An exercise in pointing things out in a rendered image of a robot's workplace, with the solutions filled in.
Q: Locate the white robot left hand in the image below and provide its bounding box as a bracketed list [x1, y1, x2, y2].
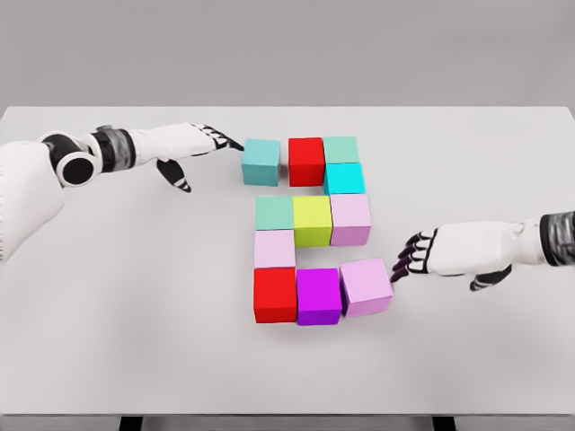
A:
[155, 123, 246, 194]

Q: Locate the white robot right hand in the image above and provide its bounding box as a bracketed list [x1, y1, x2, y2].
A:
[389, 224, 513, 292]

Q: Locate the teal cube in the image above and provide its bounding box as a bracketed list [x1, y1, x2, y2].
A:
[241, 138, 282, 188]

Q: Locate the pink cube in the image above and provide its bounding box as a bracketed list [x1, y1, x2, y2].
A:
[253, 229, 297, 270]
[330, 193, 373, 247]
[339, 258, 395, 320]

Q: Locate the mint green cube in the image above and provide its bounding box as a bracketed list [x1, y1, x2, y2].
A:
[254, 195, 296, 232]
[323, 136, 360, 165]

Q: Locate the red cube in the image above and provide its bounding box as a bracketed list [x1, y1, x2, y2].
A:
[252, 267, 298, 325]
[287, 136, 326, 188]

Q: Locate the cyan cube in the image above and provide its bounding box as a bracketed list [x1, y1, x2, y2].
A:
[323, 162, 367, 197]

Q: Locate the purple cube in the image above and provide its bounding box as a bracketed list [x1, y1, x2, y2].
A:
[295, 268, 344, 327]

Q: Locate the yellow-green cube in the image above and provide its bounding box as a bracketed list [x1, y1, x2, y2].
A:
[292, 195, 334, 248]

